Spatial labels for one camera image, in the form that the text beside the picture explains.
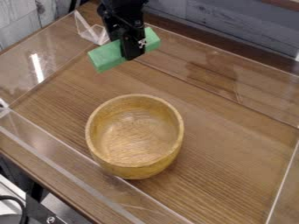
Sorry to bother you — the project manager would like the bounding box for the black cable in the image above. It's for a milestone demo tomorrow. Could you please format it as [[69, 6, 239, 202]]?
[[0, 195, 29, 224]]

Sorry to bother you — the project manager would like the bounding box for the black metal table frame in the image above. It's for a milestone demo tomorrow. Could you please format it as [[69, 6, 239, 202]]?
[[0, 156, 91, 224]]

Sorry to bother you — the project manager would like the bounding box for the green rectangular block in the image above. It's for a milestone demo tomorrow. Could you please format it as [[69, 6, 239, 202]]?
[[88, 27, 161, 73]]

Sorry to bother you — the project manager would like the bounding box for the brown wooden bowl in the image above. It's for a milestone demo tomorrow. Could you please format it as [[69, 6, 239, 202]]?
[[85, 94, 184, 179]]

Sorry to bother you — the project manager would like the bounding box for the clear acrylic corner bracket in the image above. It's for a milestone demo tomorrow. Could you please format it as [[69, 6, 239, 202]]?
[[73, 10, 109, 46]]

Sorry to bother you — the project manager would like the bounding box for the clear acrylic tray wall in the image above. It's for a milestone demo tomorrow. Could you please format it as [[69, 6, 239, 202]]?
[[0, 105, 193, 224]]

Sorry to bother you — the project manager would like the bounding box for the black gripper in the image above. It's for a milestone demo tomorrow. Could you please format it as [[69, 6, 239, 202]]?
[[97, 0, 148, 60]]

